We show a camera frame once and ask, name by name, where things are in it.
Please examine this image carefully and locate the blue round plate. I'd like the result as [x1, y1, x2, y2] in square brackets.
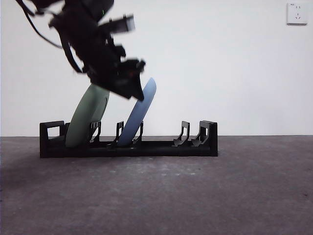
[117, 77, 157, 147]

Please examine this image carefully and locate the pale green round plate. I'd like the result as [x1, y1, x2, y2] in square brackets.
[65, 84, 110, 149]

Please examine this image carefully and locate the black plastic plate rack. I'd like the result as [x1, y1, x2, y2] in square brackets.
[39, 119, 218, 159]

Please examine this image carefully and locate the black cable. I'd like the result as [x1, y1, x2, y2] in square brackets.
[60, 39, 84, 74]
[14, 0, 64, 49]

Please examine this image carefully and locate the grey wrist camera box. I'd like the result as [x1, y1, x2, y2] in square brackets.
[97, 14, 136, 34]

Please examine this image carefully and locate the white wall socket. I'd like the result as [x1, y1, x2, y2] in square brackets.
[286, 2, 308, 26]

